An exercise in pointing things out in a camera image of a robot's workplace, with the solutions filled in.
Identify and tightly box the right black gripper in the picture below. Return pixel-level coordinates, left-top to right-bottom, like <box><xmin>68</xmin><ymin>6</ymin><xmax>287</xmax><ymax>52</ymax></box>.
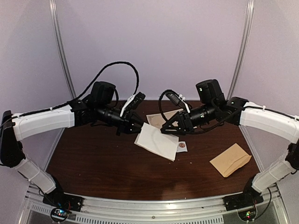
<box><xmin>161</xmin><ymin>101</ymin><xmax>217</xmax><ymax>135</ymax></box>

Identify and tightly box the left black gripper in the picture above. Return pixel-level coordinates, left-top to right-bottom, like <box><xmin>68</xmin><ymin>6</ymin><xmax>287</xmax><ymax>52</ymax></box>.
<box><xmin>97</xmin><ymin>104</ymin><xmax>151</xmax><ymax>137</ymax></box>

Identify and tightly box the cream letter paper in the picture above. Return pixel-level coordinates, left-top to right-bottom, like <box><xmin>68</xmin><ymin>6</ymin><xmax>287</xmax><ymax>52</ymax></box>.
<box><xmin>134</xmin><ymin>123</ymin><xmax>179</xmax><ymax>161</ymax></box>
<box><xmin>146</xmin><ymin>109</ymin><xmax>182</xmax><ymax>129</ymax></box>

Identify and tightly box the brown kraft envelope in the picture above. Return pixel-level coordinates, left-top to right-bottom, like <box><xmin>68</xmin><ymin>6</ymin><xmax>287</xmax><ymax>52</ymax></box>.
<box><xmin>210</xmin><ymin>143</ymin><xmax>252</xmax><ymax>178</ymax></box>

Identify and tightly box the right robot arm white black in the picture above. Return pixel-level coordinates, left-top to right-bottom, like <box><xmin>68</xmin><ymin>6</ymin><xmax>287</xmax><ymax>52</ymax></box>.
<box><xmin>158</xmin><ymin>79</ymin><xmax>299</xmax><ymax>206</ymax></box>

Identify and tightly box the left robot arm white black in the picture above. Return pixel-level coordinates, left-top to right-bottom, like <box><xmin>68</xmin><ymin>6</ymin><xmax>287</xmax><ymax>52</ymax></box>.
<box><xmin>0</xmin><ymin>82</ymin><xmax>145</xmax><ymax>207</ymax></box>

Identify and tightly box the white sticker sheet with seal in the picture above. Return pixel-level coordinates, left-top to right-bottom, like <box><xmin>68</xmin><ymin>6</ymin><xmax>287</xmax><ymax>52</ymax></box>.
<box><xmin>177</xmin><ymin>141</ymin><xmax>188</xmax><ymax>153</ymax></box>

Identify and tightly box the right small circuit board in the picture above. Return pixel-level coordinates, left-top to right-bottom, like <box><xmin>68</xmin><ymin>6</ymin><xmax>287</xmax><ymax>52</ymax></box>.
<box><xmin>237</xmin><ymin>208</ymin><xmax>257</xmax><ymax>222</ymax></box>

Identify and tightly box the small circuit board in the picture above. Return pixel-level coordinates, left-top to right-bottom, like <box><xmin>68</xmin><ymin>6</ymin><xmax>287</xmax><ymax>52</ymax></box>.
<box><xmin>50</xmin><ymin>208</ymin><xmax>70</xmax><ymax>222</ymax></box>
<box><xmin>237</xmin><ymin>208</ymin><xmax>257</xmax><ymax>222</ymax></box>

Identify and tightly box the left small circuit board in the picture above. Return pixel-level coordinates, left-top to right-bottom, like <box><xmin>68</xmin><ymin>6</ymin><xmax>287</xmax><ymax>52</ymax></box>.
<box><xmin>50</xmin><ymin>208</ymin><xmax>70</xmax><ymax>222</ymax></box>

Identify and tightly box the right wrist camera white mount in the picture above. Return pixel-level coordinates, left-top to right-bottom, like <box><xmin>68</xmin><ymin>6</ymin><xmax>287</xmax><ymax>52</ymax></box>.
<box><xmin>166</xmin><ymin>91</ymin><xmax>191</xmax><ymax>113</ymax></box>

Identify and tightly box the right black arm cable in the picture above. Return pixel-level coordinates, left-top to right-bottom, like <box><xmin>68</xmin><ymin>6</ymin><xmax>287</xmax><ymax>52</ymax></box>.
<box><xmin>158</xmin><ymin>89</ymin><xmax>183</xmax><ymax>124</ymax></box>

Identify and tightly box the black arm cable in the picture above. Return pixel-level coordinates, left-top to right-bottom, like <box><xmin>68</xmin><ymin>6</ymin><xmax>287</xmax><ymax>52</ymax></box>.
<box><xmin>70</xmin><ymin>61</ymin><xmax>140</xmax><ymax>105</ymax></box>
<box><xmin>158</xmin><ymin>89</ymin><xmax>183</xmax><ymax>124</ymax></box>

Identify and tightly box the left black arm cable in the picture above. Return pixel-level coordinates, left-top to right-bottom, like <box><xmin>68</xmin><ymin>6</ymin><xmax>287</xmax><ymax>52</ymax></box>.
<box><xmin>70</xmin><ymin>61</ymin><xmax>140</xmax><ymax>105</ymax></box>

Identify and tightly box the right aluminium frame post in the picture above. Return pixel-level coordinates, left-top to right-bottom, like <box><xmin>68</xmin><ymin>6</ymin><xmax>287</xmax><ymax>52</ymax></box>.
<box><xmin>227</xmin><ymin>0</ymin><xmax>255</xmax><ymax>99</ymax></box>

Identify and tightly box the aluminium frame post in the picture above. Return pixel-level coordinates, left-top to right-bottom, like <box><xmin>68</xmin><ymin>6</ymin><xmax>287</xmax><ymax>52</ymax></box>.
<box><xmin>227</xmin><ymin>0</ymin><xmax>255</xmax><ymax>99</ymax></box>
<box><xmin>48</xmin><ymin>0</ymin><xmax>78</xmax><ymax>103</ymax></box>

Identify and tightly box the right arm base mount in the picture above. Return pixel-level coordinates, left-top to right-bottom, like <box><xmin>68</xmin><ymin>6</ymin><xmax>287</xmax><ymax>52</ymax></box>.
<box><xmin>223</xmin><ymin>193</ymin><xmax>263</xmax><ymax>211</ymax></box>

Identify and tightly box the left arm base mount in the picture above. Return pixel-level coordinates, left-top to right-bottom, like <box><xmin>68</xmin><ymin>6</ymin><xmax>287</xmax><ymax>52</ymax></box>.
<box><xmin>43</xmin><ymin>194</ymin><xmax>83</xmax><ymax>212</ymax></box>

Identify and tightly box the front aluminium rail base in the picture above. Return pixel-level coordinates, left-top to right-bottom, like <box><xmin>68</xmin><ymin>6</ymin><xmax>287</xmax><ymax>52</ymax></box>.
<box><xmin>16</xmin><ymin>190</ymin><xmax>290</xmax><ymax>224</ymax></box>

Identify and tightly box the left aluminium frame post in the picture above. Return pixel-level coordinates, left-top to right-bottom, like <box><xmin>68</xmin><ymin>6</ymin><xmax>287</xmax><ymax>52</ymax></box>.
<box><xmin>48</xmin><ymin>0</ymin><xmax>78</xmax><ymax>103</ymax></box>

